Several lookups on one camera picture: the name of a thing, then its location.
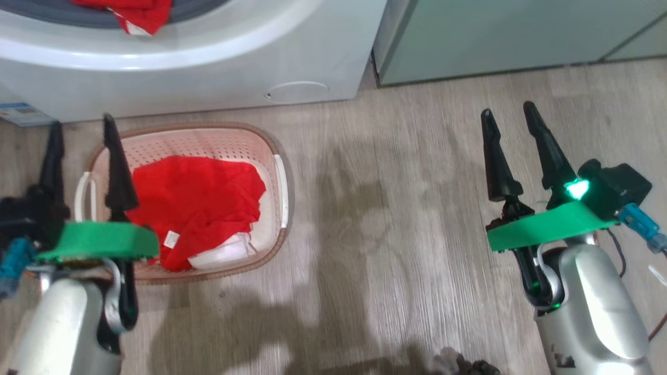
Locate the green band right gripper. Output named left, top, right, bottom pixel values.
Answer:
left=480, top=101, right=622, bottom=254

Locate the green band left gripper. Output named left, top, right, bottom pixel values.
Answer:
left=35, top=113, right=160, bottom=262

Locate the red garment with tag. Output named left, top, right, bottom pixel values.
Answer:
left=125, top=155, right=267, bottom=272

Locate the white garment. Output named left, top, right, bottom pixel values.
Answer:
left=187, top=233, right=258, bottom=270

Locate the cream perforated laundry basket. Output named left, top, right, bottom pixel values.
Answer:
left=75, top=122, right=293, bottom=285

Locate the white front-load washing machine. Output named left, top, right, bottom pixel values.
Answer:
left=0, top=0, right=389, bottom=127

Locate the blue energy label sticker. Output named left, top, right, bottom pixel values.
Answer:
left=0, top=102, right=55, bottom=127

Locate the pale green cabinet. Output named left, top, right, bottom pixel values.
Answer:
left=373, top=0, right=667, bottom=87

